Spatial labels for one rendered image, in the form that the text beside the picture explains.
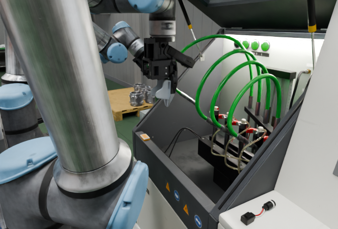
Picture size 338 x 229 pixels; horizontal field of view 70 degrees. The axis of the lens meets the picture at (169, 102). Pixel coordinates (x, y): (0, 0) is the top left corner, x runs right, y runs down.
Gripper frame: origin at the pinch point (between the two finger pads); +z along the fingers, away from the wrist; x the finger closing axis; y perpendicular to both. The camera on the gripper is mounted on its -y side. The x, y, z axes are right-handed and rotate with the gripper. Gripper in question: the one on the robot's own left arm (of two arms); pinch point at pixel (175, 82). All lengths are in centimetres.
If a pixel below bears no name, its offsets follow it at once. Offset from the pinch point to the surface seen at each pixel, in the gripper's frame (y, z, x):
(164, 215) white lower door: 40, 39, 8
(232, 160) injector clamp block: 2.5, 37.2, 12.9
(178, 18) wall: -49, -89, -285
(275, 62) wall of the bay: -38.4, 22.4, -7.4
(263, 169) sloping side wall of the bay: -5, 38, 33
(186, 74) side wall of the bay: -5.8, -0.8, -24.4
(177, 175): 20.2, 26.6, 19.7
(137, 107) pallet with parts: 98, -30, -283
